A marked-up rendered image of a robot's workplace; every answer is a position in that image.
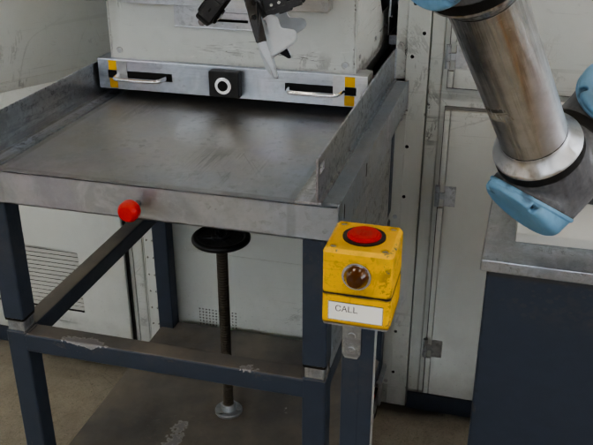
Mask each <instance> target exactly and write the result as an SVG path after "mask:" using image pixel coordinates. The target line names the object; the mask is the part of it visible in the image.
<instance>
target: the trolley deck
mask: <svg viewBox="0 0 593 445"><path fill-rule="evenodd" d="M408 93H409V81H407V82H401V81H396V82H395V83H394V86H393V87H392V89H391V91H390V92H389V94H388V96H387V98H386V99H385V100H384V102H383V104H382V105H381V107H380V108H379V111H378V112H377V114H376V116H375V117H374V119H373V120H372V122H371V124H370V125H369V127H368V129H367V130H366V132H365V134H364V136H363V138H361V140H360V142H359V143H358V145H357V147H356V149H355V151H354V152H353V154H352V156H351V157H350V158H349V160H348V162H347V163H346V165H345V167H344V168H343V170H342V172H341V174H340V176H339V177H338V178H337V180H336V181H335V183H334V185H333V187H332V189H331V190H330V192H329V194H328V195H327V197H326V198H325V200H324V202H323V203H322V205H321V206H317V205H309V204H301V203H294V199H295V198H296V196H297V195H298V194H299V193H300V191H301V190H302V188H303V187H304V185H305V183H306V182H307V181H308V179H309V178H310V176H311V175H312V173H313V171H314V170H315V169H316V159H317V158H318V156H319V155H320V153H321V152H322V150H323V149H324V147H325V146H326V145H327V143H328V141H329V140H330V139H331V138H332V137H333V135H334V133H335V132H336V131H337V129H338V128H339V126H340V125H341V124H342V122H343V120H344V119H345V117H346V116H347V115H348V114H349V112H350V111H351V110H352V108H351V107H340V106H328V105H318V104H306V103H294V102H273V101H262V100H251V99H239V98H238V99H236V98H225V97H213V96H206V95H195V94H173V93H162V92H151V91H139V90H129V89H127V90H125V91H123V92H122V93H121V94H119V95H117V96H115V97H114V98H112V99H110V100H109V101H107V102H105V103H103V104H102V105H101V106H99V107H97V108H96V109H93V110H92V111H90V112H88V113H87V114H85V115H84V116H83V117H80V118H79V119H77V120H75V121H74V122H72V123H71V124H68V125H67V126H65V127H64V128H63V129H61V130H59V131H58V132H55V133H54V134H52V135H50V136H49V137H47V138H46V139H45V140H42V141H41V142H39V143H37V144H36V145H34V146H32V147H30V148H28V149H27V150H26V151H24V152H23V153H21V154H19V155H17V156H16V157H14V158H12V159H11V160H9V161H8V162H6V163H4V164H3V165H1V166H0V202H2V203H9V204H16V205H23V206H31V207H45V208H53V209H60V210H67V211H74V212H82V213H89V214H97V215H111V216H118V217H119V215H118V213H117V209H118V206H119V205H120V204H121V203H122V202H123V201H125V200H134V201H136V200H140V202H141V205H140V210H141V213H140V216H139V218H138V219H140V220H148V221H155V222H162V223H176V224H183V225H191V226H199V227H206V228H213V229H221V230H234V231H242V232H250V233H257V234H264V235H271V236H279V237H286V238H300V239H308V240H315V241H322V242H327V241H328V239H329V238H330V237H331V235H332V233H333V231H334V228H335V226H336V225H337V223H339V222H340V221H343V222H350V220H351V218H352V216H353V214H354V213H355V211H356V209H357V206H358V204H359V202H360V200H361V199H362V197H363V195H364V192H365V190H366V188H367V186H368V184H369V183H370V181H371V179H372V176H373V174H374V172H375V170H376V169H377V167H378V165H379V162H380V160H381V158H382V156H383V154H384V153H385V151H386V149H387V146H388V144H389V142H390V140H391V138H392V137H393V135H394V132H395V131H396V129H397V127H398V125H399V123H400V122H401V120H402V117H403V115H404V113H405V111H406V109H407V107H408Z"/></svg>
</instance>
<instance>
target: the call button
mask: <svg viewBox="0 0 593 445"><path fill-rule="evenodd" d="M347 236H348V238H349V239H350V240H352V241H354V242H358V243H364V244H368V243H374V242H377V241H379V240H380V239H381V238H382V234H381V233H380V232H379V231H378V230H377V229H375V228H373V227H369V226H358V227H355V228H353V229H351V230H349V231H348V233H347Z"/></svg>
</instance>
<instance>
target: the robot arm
mask: <svg viewBox="0 0 593 445"><path fill-rule="evenodd" d="M230 1H231V0H204V1H203V2H202V3H201V5H200V7H199V8H198V13H197V14H196V18H197V19H199V20H200V21H201V22H202V23H203V24H204V25H206V26H209V25H211V24H213V23H214V24H215V23H216V22H217V21H218V20H219V19H221V17H222V15H223V13H224V12H225V10H224V9H225V8H226V6H227V5H228V4H229V2H230ZM411 1H412V2H413V3H415V4H417V5H418V6H420V7H422V8H424V9H426V10H429V11H434V12H435V13H437V14H439V15H440V16H443V17H446V18H449V20H450V22H451V25H452V27H453V30H454V33H455V35H456V38H457V40H458V42H459V44H460V47H461V49H462V53H463V55H464V57H465V59H466V62H467V64H468V67H469V70H470V72H471V75H472V77H473V79H474V81H475V83H476V86H477V90H478V92H479V94H480V96H481V99H482V101H483V104H484V107H485V109H486V111H487V114H488V116H489V118H490V120H491V123H492V127H493V129H494V131H495V133H496V136H497V138H496V139H495V142H494V145H493V149H492V157H493V160H494V163H495V165H496V167H497V170H498V172H497V173H496V174H495V175H494V176H490V180H489V181H488V182H487V184H486V190H487V192H488V193H489V195H490V196H491V198H492V199H493V200H494V202H495V203H496V204H497V205H498V206H499V207H500V208H501V209H503V210H504V211H505V212H506V213H507V214H508V215H510V216H511V217H512V218H514V219H515V220H516V221H517V222H518V223H520V224H522V225H523V226H525V227H527V228H528V229H530V230H533V231H535V232H536V233H538V234H541V235H544V236H554V235H557V234H558V233H560V232H561V231H562V230H563V229H564V228H565V227H566V226H567V225H568V224H569V223H572V222H573V221H574V220H573V219H574V218H575V217H576V216H577V215H578V214H579V213H580V212H581V211H582V210H583V209H584V208H585V206H586V205H587V204H590V205H593V64H591V65H590V66H589V67H588V68H587V69H586V70H585V71H584V72H583V74H582V75H581V76H580V78H579V79H578V80H577V83H576V88H575V91H574V93H573V94H572V95H571V96H570V97H569V98H568V99H567V100H566V102H565V103H564V104H563V105H561V102H560V99H559V94H558V91H557V88H556V85H555V82H554V79H553V76H552V71H551V68H550V65H549V62H548V59H547V56H546V53H545V50H544V45H543V42H542V39H541V36H540V33H539V30H538V27H537V23H536V19H535V16H534V13H533V11H532V7H531V4H530V1H529V0H411ZM244 2H245V7H246V10H247V12H248V16H249V20H250V23H251V29H252V31H253V34H254V38H255V41H256V43H257V45H258V48H259V53H260V55H261V58H262V60H263V63H264V66H265V68H266V70H267V71H268V72H269V73H270V74H271V75H272V76H273V77H274V78H275V79H278V78H279V76H278V72H277V68H276V64H275V61H274V57H275V56H277V55H278V54H282V55H283V56H285V57H286V58H291V55H290V52H289V47H290V46H291V45H293V44H294V43H295V42H296V41H297V33H298V32H300V31H301V30H303V29H304V28H305V27H306V21H305V19H304V18H296V17H290V16H289V15H288V13H287V11H292V10H293V8H294V7H297V6H299V5H302V3H304V2H305V0H244Z"/></svg>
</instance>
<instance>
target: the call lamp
mask: <svg viewBox="0 0 593 445"><path fill-rule="evenodd" d="M342 280H343V282H344V284H345V285H346V286H347V287H349V288H351V289H352V290H364V289H365V288H367V287H368V286H369V284H370V283H371V280H372V275H371V272H370V270H369V269H368V268H367V267H366V266H364V265H362V264H359V263H350V264H348V265H347V266H346V267H345V268H344V269H343V270H342Z"/></svg>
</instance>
